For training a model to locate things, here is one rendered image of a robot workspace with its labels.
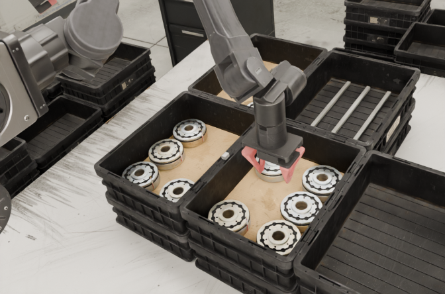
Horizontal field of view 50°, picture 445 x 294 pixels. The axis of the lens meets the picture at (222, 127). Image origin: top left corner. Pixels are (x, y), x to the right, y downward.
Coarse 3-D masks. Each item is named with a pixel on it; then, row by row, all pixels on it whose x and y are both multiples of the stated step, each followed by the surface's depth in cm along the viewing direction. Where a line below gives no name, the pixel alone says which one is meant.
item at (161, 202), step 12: (180, 96) 147; (192, 96) 147; (204, 96) 146; (168, 108) 144; (228, 108) 140; (240, 108) 139; (132, 132) 136; (120, 144) 132; (108, 156) 129; (96, 168) 126; (108, 180) 125; (120, 180) 121; (132, 192) 120; (144, 192) 117; (192, 192) 115; (156, 204) 116; (168, 204) 113; (180, 204) 112
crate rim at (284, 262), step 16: (304, 128) 128; (240, 144) 126; (352, 144) 121; (224, 160) 122; (208, 176) 118; (336, 192) 109; (208, 224) 106; (240, 240) 102; (304, 240) 100; (272, 256) 98; (288, 256) 97
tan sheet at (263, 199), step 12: (252, 168) 133; (300, 168) 131; (252, 180) 129; (300, 180) 127; (240, 192) 126; (252, 192) 126; (264, 192) 125; (276, 192) 125; (288, 192) 124; (252, 204) 123; (264, 204) 122; (276, 204) 122; (252, 216) 120; (264, 216) 119; (276, 216) 119; (252, 228) 116; (252, 240) 114
